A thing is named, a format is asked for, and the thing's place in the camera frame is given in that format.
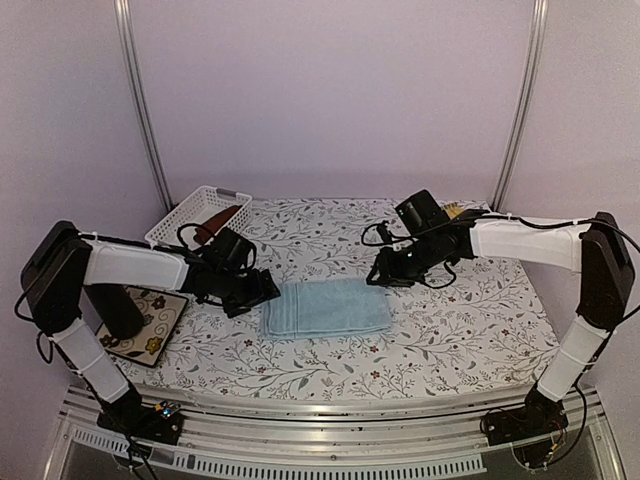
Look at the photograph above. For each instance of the woven bamboo tray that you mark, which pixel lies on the woven bamboo tray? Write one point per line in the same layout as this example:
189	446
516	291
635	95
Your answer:
453	210

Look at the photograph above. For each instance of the light blue towel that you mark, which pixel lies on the light blue towel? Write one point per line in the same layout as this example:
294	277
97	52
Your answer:
325	309

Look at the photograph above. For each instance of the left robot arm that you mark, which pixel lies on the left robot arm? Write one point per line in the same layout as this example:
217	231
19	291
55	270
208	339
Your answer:
71	268

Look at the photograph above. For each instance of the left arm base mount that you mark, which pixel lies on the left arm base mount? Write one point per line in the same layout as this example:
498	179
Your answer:
135	420

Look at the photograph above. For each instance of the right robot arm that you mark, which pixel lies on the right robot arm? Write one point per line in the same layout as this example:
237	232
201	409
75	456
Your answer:
595	249

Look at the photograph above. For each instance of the left aluminium frame post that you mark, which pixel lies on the left aluminium frame post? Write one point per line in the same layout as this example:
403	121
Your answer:
129	52

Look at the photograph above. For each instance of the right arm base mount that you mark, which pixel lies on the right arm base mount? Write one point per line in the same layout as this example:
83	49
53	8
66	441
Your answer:
502	426

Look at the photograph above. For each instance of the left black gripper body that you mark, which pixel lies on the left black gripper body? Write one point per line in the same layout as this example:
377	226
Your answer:
236	293

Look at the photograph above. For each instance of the white perforated plastic basket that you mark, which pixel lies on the white perforated plastic basket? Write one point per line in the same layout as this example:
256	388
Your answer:
199	207

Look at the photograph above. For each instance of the dark red towel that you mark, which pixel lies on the dark red towel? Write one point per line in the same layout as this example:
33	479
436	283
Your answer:
205	231

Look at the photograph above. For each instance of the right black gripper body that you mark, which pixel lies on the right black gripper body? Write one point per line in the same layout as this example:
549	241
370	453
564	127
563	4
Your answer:
411	267

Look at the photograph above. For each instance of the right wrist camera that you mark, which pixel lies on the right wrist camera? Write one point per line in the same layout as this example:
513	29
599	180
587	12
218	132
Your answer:
386	236

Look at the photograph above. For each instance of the floral square ceramic plate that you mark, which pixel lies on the floral square ceramic plate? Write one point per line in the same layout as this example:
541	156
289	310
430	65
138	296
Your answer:
161	313

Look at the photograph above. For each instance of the front aluminium rail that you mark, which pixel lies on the front aluminium rail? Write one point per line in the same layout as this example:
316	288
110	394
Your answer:
237	438

